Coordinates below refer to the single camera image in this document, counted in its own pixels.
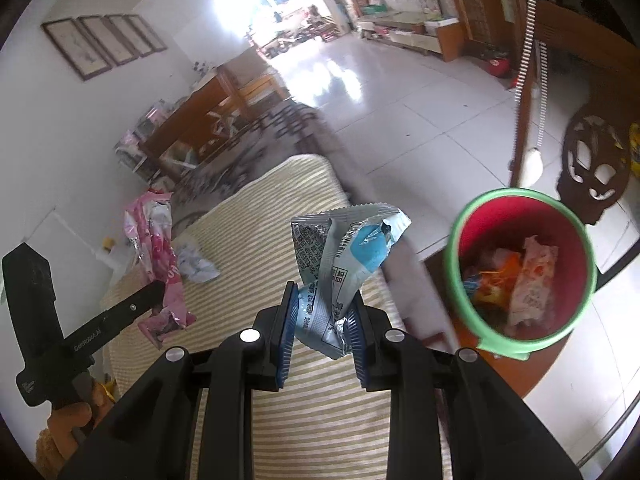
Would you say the pink plastic wrapper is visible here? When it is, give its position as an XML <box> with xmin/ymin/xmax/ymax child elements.
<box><xmin>124</xmin><ymin>191</ymin><xmax>196</xmax><ymax>349</ymax></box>

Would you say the blue silver snack wrapper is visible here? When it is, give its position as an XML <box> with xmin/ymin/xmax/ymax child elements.
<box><xmin>291</xmin><ymin>203</ymin><xmax>411</xmax><ymax>360</ymax></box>

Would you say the pink strawberry snack bag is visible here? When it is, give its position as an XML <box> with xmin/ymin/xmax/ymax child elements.
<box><xmin>506</xmin><ymin>236</ymin><xmax>559</xmax><ymax>336</ymax></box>

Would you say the orange snack wrapper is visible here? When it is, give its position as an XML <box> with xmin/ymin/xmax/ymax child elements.
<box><xmin>465</xmin><ymin>249</ymin><xmax>522</xmax><ymax>310</ymax></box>

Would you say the red green trash bin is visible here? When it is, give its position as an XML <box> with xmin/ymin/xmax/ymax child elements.
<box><xmin>444</xmin><ymin>188</ymin><xmax>597</xmax><ymax>361</ymax></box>

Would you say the person's left hand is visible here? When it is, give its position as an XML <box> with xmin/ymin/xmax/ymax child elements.
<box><xmin>34</xmin><ymin>382</ymin><xmax>116</xmax><ymax>479</ymax></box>

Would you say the white container yellow lid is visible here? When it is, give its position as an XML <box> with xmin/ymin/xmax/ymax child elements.
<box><xmin>96</xmin><ymin>236</ymin><xmax>116</xmax><ymax>258</ymax></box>

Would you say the yellow striped table cloth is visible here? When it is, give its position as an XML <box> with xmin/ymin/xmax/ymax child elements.
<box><xmin>98</xmin><ymin>153</ymin><xmax>454</xmax><ymax>480</ymax></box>

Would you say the crumpled white blue paper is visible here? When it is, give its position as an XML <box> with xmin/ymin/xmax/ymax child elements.
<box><xmin>175</xmin><ymin>243</ymin><xmax>220</xmax><ymax>284</ymax></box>

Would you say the white magazine rack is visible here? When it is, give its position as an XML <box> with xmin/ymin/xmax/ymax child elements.
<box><xmin>114</xmin><ymin>100</ymin><xmax>172</xmax><ymax>184</ymax></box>

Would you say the wooden dining chair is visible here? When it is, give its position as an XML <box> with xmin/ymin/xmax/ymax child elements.
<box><xmin>139</xmin><ymin>64</ymin><xmax>290</xmax><ymax>183</ymax></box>

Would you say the grey patterned table mat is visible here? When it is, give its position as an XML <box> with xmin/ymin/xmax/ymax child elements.
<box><xmin>171</xmin><ymin>100</ymin><xmax>378</xmax><ymax>236</ymax></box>

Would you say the red small bin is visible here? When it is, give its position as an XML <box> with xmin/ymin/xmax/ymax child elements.
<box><xmin>484</xmin><ymin>56</ymin><xmax>511</xmax><ymax>78</ymax></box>

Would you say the wooden tv cabinet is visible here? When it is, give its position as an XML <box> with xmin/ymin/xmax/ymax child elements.
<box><xmin>357</xmin><ymin>11</ymin><xmax>465</xmax><ymax>62</ymax></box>

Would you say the framed wall picture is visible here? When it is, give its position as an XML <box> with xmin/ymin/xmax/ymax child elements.
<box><xmin>124</xmin><ymin>14</ymin><xmax>167</xmax><ymax>52</ymax></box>
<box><xmin>41</xmin><ymin>18</ymin><xmax>112</xmax><ymax>81</ymax></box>
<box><xmin>106</xmin><ymin>14</ymin><xmax>154</xmax><ymax>58</ymax></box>
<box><xmin>78</xmin><ymin>15</ymin><xmax>138</xmax><ymax>66</ymax></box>

